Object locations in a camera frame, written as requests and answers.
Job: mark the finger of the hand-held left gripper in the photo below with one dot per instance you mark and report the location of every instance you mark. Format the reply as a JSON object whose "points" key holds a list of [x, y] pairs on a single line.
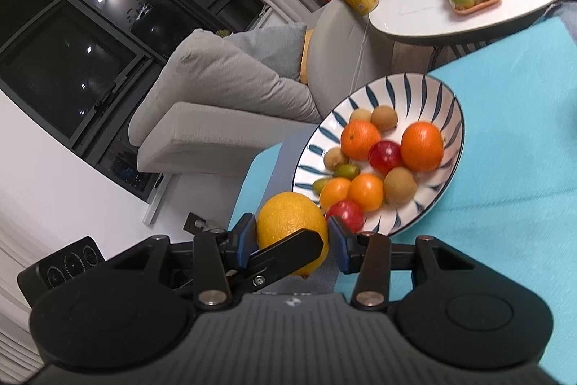
{"points": [[288, 252]]}

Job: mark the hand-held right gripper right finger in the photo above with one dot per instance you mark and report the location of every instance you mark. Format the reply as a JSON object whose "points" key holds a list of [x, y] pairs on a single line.
{"points": [[338, 245]]}

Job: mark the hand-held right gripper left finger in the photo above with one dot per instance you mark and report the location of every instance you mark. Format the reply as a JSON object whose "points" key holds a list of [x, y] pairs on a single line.
{"points": [[245, 238]]}

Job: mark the yellow lemon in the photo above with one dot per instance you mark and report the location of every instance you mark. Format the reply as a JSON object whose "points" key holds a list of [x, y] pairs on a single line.
{"points": [[288, 218]]}

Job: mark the red apple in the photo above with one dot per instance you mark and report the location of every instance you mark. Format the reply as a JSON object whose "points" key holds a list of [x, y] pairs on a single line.
{"points": [[385, 155], [348, 210]]}

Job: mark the orange tangerine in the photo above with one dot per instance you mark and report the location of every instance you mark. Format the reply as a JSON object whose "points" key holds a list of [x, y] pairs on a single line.
{"points": [[334, 193], [366, 192], [421, 146], [359, 139]]}

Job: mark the green kumquat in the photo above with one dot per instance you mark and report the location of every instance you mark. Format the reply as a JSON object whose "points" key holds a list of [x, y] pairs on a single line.
{"points": [[346, 170], [321, 185]]}

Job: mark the brown kiwi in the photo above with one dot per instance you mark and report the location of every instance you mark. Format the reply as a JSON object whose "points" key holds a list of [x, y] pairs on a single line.
{"points": [[400, 185]]}

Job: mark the blue striped white plate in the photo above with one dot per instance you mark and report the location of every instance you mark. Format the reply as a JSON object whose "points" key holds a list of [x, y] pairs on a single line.
{"points": [[432, 96]]}

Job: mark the brown longan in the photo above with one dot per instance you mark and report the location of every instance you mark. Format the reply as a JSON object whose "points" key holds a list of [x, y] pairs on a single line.
{"points": [[333, 157], [359, 114], [384, 117]]}

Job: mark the grey fabric sofa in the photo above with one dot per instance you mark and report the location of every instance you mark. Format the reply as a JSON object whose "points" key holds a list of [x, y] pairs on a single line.
{"points": [[216, 96]]}

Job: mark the blue and grey tablecloth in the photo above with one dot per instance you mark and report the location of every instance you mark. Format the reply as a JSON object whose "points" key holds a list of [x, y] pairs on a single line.
{"points": [[509, 186]]}

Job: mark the yellow cushion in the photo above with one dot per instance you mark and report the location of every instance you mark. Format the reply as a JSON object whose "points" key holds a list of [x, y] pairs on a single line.
{"points": [[306, 55]]}

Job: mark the grey cushion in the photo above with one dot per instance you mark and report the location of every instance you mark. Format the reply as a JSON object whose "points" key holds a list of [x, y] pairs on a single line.
{"points": [[270, 46]]}

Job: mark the white round table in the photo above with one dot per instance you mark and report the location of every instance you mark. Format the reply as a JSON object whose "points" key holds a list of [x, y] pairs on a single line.
{"points": [[419, 19]]}

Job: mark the dark framed window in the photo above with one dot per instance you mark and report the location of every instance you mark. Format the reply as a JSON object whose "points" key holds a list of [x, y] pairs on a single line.
{"points": [[90, 51]]}

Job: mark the dark wall socket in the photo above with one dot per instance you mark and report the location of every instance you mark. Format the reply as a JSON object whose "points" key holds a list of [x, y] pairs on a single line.
{"points": [[194, 225]]}

